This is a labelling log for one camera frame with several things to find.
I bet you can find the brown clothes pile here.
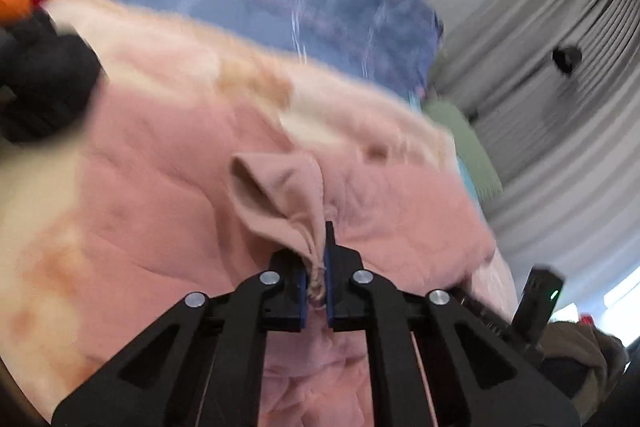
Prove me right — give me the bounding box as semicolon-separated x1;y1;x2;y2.
539;322;629;424

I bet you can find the black floor lamp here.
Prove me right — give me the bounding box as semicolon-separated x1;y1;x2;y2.
551;44;582;103

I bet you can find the light blue bed sheet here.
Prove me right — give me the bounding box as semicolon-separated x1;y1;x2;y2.
408;93;484;216

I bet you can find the grey curtain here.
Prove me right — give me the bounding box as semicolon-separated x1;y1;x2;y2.
431;0;639;306

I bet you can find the black puffer jacket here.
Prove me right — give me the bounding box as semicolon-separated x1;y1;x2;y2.
1;9;103;144

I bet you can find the orange jacket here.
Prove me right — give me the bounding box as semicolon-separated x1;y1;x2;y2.
0;0;32;26

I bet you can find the pink quilted jacket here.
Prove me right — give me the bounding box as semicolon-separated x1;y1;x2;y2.
78;84;516;426

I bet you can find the green pillow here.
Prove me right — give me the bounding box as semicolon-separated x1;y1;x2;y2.
423;98;503;202

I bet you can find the cream orange plush blanket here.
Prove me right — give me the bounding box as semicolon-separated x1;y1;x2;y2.
1;0;456;417

